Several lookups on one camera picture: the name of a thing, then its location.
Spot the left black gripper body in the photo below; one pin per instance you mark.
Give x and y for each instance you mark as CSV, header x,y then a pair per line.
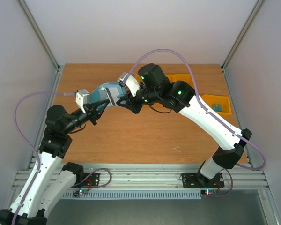
x,y
92,113

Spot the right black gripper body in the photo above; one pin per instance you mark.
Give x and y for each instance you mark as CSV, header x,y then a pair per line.
x,y
133,102

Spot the teal card holder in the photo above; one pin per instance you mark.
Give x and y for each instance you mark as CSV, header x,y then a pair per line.
x,y
111,91

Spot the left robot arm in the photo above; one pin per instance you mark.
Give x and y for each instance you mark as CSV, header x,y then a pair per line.
x,y
38,198

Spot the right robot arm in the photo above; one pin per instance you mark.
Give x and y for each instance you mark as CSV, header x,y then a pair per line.
x,y
182,98

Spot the card in right bin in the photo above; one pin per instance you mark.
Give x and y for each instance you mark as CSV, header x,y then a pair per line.
x,y
217,107

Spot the middle yellow bin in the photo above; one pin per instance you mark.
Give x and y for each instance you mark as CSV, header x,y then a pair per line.
x,y
180,77

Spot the left small circuit board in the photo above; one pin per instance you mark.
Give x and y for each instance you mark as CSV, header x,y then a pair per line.
x,y
80,192

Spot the small circuit board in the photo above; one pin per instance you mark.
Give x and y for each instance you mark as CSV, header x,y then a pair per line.
x,y
80,192
207,192

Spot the right yellow bin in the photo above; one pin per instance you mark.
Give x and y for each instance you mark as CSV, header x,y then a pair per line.
x,y
222,100

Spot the right small circuit board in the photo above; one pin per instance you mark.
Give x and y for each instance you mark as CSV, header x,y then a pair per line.
x,y
207,192

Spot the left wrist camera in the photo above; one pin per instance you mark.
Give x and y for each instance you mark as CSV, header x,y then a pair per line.
x,y
82,98

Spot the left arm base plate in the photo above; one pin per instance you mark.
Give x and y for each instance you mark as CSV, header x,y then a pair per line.
x,y
93,180

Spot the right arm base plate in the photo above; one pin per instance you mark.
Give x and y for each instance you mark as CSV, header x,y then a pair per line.
x,y
190,180

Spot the grey slotted cable duct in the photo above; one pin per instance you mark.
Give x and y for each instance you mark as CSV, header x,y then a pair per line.
x,y
133,195

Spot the left frame post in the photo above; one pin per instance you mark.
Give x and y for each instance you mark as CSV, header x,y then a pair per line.
x,y
24,6

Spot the frame post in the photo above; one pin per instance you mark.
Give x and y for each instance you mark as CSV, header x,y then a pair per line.
x,y
244,29
24,6

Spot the right frame post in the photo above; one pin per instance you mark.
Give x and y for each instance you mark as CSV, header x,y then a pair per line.
x,y
244,29

